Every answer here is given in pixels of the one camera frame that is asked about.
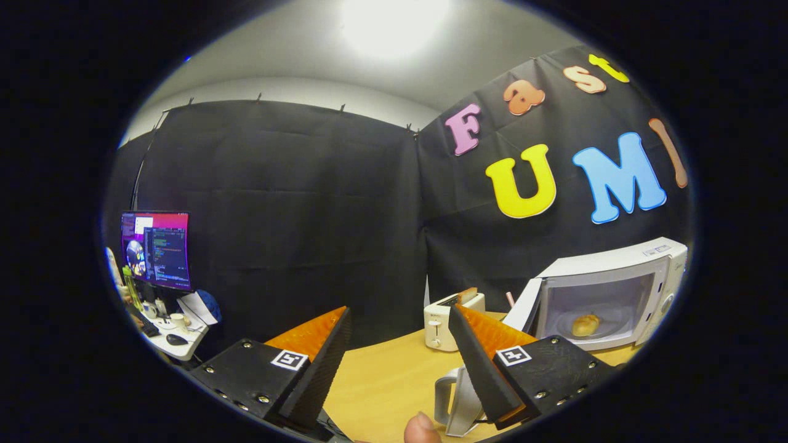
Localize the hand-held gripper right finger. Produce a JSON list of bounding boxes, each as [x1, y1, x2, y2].
[[448, 303, 616, 431]]

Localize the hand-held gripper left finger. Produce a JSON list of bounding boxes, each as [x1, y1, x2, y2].
[[188, 306, 353, 431]]

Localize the white microwave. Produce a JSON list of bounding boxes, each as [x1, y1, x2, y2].
[[434, 237, 689, 437]]

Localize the white toaster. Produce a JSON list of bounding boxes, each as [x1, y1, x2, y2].
[[424, 292, 486, 353]]

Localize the white and blue cloth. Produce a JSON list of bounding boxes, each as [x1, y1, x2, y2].
[[180, 289, 222, 325]]

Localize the white office desk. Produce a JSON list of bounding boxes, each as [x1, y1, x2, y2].
[[137, 300, 210, 361]]

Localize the computer monitor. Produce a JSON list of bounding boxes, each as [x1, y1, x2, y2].
[[121, 212, 193, 292]]

